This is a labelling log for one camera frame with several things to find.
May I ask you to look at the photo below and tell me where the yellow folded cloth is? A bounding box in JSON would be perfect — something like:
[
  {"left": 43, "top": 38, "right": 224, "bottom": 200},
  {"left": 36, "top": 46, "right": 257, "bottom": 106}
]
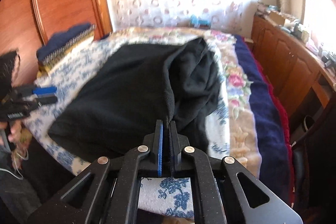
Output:
[{"left": 37, "top": 36, "right": 94, "bottom": 79}]

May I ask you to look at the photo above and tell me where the navy blue blanket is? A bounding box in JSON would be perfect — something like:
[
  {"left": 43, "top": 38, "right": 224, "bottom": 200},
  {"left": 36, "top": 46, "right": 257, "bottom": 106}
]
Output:
[{"left": 234, "top": 35, "right": 290, "bottom": 203}]

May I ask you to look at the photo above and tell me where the wooden sideboard cabinet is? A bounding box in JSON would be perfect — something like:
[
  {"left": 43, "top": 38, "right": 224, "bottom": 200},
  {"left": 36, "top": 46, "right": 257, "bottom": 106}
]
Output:
[{"left": 251, "top": 15, "right": 335, "bottom": 117}]

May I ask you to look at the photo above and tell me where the person left hand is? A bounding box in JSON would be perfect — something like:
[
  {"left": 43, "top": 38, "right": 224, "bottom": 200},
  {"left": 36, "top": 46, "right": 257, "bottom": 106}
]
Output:
[{"left": 0, "top": 120, "right": 22, "bottom": 143}]

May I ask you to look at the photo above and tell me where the colourful floral quilt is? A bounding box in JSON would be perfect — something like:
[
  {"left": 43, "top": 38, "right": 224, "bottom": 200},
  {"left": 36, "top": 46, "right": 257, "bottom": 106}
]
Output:
[{"left": 107, "top": 27, "right": 262, "bottom": 177}]

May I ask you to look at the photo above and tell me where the black printed t-shirt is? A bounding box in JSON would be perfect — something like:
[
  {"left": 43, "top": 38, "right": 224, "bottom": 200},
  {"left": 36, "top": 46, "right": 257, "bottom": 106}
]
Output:
[{"left": 48, "top": 36, "right": 221, "bottom": 163}]

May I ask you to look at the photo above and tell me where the cardboard box on cabinet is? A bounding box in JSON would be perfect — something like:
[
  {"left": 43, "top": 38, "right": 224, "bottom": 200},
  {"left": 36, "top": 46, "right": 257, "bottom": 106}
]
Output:
[{"left": 268, "top": 11, "right": 286, "bottom": 26}]

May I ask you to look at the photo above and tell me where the teal item on box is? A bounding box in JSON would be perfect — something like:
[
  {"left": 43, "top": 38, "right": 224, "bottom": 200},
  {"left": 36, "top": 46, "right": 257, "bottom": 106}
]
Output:
[{"left": 189, "top": 15, "right": 211, "bottom": 30}]

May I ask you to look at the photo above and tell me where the blue floral white bedsheet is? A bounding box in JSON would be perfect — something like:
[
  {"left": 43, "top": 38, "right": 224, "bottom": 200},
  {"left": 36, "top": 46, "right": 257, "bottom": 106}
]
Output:
[{"left": 22, "top": 37, "right": 232, "bottom": 219}]

